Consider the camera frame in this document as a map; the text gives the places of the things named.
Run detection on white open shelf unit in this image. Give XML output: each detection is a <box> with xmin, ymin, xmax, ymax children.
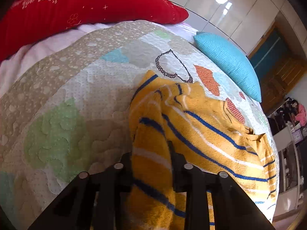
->
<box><xmin>268</xmin><ymin>97</ymin><xmax>306</xmax><ymax>219</ymax></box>

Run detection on patchwork quilted bedspread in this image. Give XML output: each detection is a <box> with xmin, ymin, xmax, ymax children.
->
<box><xmin>1</xmin><ymin>21</ymin><xmax>279</xmax><ymax>229</ymax></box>

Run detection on white wardrobe doors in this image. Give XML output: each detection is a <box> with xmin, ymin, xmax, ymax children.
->
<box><xmin>112</xmin><ymin>0</ymin><xmax>307</xmax><ymax>56</ymax></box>

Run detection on turquoise knit pillow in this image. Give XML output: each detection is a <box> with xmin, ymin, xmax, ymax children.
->
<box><xmin>194</xmin><ymin>32</ymin><xmax>262</xmax><ymax>103</ymax></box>

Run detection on wooden door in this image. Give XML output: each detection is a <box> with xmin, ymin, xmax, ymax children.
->
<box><xmin>248</xmin><ymin>22</ymin><xmax>306</xmax><ymax>115</ymax></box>

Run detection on pink cloth on shelf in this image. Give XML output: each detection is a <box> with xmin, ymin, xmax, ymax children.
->
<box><xmin>295</xmin><ymin>103</ymin><xmax>306</xmax><ymax>126</ymax></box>

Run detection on red embroidered pillow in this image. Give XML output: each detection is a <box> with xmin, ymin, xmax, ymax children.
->
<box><xmin>1</xmin><ymin>0</ymin><xmax>188</xmax><ymax>60</ymax></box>

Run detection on yellow striped knit sweater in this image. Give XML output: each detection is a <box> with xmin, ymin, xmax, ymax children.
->
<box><xmin>123</xmin><ymin>71</ymin><xmax>278</xmax><ymax>229</ymax></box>

